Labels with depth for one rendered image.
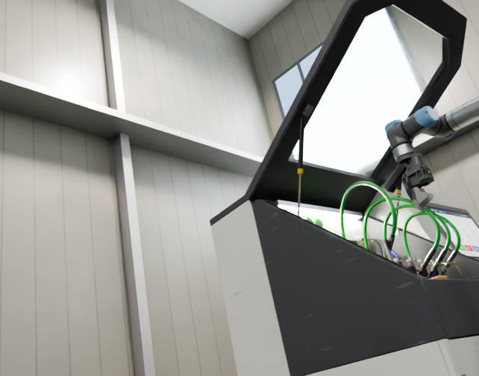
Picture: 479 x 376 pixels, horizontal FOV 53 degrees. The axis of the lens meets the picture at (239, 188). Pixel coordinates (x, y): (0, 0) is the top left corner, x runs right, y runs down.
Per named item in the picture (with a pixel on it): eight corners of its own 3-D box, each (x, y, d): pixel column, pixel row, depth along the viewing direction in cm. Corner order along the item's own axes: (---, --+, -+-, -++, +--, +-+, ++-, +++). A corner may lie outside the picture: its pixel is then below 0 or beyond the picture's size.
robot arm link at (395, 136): (395, 115, 176) (378, 127, 182) (406, 140, 171) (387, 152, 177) (409, 118, 181) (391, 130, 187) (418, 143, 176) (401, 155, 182)
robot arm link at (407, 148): (388, 151, 177) (401, 155, 182) (392, 162, 175) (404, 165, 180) (405, 141, 172) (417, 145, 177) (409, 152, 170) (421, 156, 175)
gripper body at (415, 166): (424, 180, 164) (412, 150, 169) (404, 190, 170) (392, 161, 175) (436, 183, 169) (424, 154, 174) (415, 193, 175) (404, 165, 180)
